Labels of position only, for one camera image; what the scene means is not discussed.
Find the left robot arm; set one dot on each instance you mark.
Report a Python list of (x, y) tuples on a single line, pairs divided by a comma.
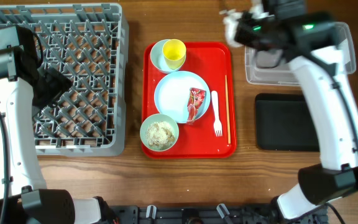
[(26, 88)]

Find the wooden chopstick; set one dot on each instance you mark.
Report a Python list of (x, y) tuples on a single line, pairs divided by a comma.
[(227, 112)]

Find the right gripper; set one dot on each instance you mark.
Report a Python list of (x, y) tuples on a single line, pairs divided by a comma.
[(242, 28)]

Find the white napkin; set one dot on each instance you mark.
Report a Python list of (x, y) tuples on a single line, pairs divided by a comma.
[(232, 19)]

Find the grey dishwasher rack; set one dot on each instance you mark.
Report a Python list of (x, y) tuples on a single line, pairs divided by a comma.
[(87, 43)]

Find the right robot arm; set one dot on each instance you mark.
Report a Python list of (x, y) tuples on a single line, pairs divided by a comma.
[(310, 46)]

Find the black plastic tray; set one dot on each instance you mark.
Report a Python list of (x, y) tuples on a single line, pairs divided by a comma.
[(283, 123)]

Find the yellow plastic cup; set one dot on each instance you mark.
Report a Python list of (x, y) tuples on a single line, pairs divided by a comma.
[(174, 52)]

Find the rice and food scraps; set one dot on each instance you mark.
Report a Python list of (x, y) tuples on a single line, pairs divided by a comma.
[(160, 135)]

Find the green bowl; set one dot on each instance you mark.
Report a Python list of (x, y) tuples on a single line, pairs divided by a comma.
[(157, 118)]

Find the white plastic fork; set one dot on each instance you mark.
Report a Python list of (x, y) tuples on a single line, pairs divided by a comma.
[(218, 129)]

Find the red plastic tray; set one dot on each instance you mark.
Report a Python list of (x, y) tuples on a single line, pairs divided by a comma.
[(211, 61)]

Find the light blue small bowl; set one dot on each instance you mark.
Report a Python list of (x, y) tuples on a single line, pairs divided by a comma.
[(158, 60)]

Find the light blue plate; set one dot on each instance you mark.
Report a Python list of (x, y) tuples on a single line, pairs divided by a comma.
[(173, 92)]

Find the clear plastic bin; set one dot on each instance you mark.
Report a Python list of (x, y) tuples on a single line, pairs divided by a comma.
[(266, 68)]

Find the red snack wrapper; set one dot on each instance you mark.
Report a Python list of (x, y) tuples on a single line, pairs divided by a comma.
[(195, 100)]

